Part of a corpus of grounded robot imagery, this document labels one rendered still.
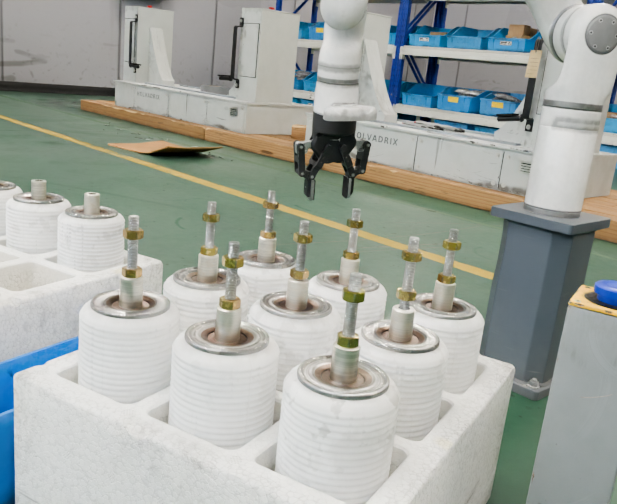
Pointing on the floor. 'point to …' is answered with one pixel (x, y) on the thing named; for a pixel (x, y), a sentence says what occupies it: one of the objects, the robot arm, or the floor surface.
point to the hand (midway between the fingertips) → (328, 191)
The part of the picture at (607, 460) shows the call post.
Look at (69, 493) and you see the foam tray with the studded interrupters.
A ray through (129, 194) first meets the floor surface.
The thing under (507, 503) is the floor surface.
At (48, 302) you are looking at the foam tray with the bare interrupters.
